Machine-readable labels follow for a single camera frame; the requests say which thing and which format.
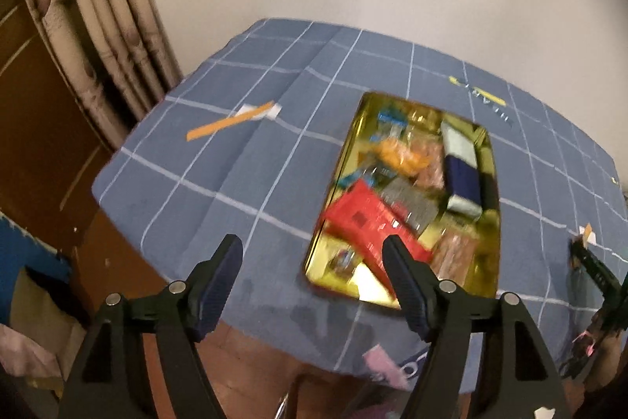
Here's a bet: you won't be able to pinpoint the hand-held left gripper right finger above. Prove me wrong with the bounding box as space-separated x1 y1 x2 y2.
382 235 572 419

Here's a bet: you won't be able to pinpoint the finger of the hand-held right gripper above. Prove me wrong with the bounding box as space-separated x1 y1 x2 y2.
569 238 621 302

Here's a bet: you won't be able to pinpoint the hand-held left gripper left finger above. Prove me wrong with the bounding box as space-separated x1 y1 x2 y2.
59 233 245 419

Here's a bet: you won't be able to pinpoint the peanut bar blue edge wrapper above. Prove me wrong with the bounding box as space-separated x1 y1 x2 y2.
432 227 482 289

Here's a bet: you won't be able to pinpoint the grey brown snack packet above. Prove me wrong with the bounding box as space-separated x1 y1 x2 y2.
380 178 440 236

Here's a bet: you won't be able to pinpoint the red snack packet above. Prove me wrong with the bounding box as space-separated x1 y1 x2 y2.
321 180 433 302

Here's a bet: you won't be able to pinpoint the navy and white snack packet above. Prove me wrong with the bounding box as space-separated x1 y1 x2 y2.
439 119 484 223

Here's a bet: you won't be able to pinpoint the orange snack bag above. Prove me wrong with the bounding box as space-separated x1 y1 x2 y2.
375 139 433 174

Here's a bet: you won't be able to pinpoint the blue clip snack packet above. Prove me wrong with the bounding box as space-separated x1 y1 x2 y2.
375 110 408 140

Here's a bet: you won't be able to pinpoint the gold tin box red sides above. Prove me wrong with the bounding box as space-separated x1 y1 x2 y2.
300 91 502 309

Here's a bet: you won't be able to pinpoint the blue checked tablecloth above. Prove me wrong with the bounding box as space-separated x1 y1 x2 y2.
92 17 628 393

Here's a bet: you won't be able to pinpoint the white paper slip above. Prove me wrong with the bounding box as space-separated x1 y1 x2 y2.
239 103 283 120

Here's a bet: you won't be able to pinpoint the blue sheet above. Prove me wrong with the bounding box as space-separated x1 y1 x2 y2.
0 213 74 307

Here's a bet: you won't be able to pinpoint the pink cloth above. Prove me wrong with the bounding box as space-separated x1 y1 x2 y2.
0 323 64 381

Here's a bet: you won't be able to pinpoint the beige patterned curtain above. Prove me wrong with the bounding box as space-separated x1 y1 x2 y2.
20 0 184 152

